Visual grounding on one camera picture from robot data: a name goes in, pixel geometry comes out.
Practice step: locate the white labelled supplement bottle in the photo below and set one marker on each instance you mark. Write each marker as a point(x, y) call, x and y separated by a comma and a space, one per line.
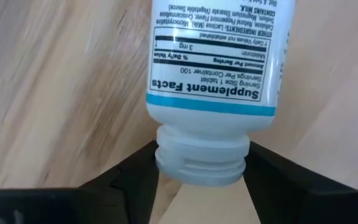
point(210, 77)

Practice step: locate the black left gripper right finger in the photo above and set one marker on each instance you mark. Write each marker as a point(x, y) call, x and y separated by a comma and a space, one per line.
point(291, 202)

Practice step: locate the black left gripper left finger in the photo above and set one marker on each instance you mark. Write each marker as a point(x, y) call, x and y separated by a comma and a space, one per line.
point(104, 205)

